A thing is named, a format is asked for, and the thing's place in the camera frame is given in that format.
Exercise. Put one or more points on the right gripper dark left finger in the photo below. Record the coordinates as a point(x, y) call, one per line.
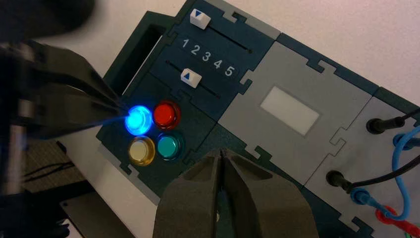
point(187, 210)

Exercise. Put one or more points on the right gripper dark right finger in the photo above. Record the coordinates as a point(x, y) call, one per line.
point(272, 210)

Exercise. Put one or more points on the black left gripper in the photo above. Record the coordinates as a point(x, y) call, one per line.
point(14, 98)

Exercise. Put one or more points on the round blue push button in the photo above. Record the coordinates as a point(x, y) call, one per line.
point(138, 120)

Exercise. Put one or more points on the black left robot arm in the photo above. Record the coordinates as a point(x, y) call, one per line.
point(39, 16)

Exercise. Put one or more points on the round green push button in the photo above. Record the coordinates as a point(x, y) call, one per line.
point(169, 147)

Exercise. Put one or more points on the round yellow push button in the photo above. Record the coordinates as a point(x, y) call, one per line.
point(141, 151)

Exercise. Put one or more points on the round red push button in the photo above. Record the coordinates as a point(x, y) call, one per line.
point(166, 114)

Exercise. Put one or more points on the grey metal plate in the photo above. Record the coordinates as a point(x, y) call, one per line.
point(95, 216)

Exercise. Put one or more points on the white rectangular display screen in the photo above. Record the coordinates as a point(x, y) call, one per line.
point(289, 110)

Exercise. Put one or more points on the white slider knob, up triangle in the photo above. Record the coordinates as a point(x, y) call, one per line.
point(191, 78)

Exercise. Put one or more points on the blue and grey task board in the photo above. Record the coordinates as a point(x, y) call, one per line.
point(288, 65)

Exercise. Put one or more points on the white slider knob, down triangle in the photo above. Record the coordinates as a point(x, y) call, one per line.
point(200, 19)

